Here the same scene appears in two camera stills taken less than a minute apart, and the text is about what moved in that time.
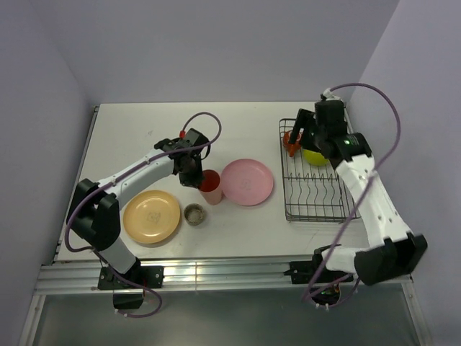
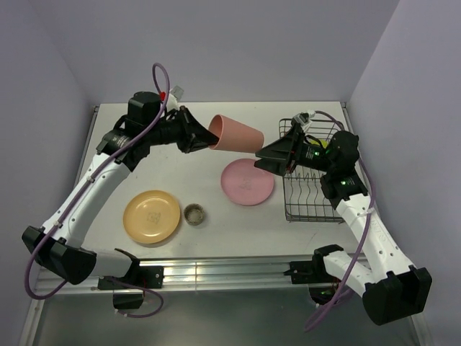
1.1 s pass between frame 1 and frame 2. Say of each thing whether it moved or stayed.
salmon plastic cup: moved
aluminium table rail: stayed
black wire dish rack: stayed
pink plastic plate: stayed
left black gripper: moved
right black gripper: moved
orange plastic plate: stayed
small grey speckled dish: stayed
